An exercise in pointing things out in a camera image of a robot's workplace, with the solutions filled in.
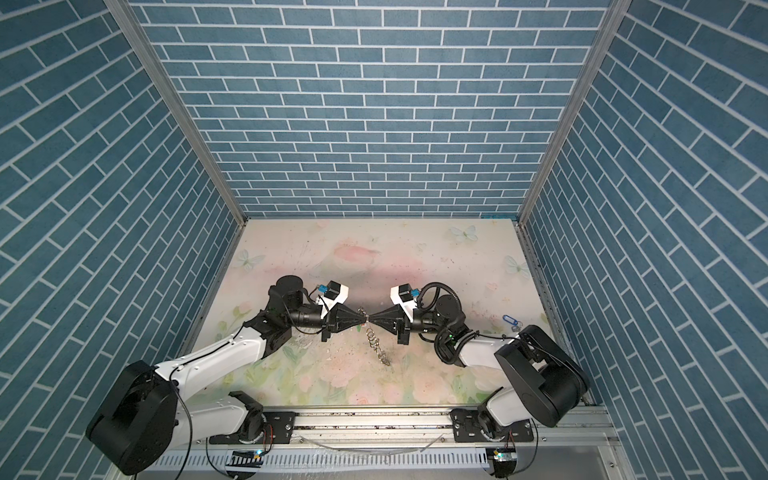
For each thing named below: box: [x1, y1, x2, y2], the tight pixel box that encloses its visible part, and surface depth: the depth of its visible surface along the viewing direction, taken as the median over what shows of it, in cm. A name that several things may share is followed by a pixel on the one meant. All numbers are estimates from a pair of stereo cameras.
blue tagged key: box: [502, 314, 523, 332], surface depth 95 cm
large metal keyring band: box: [358, 307, 391, 367], surface depth 75 cm
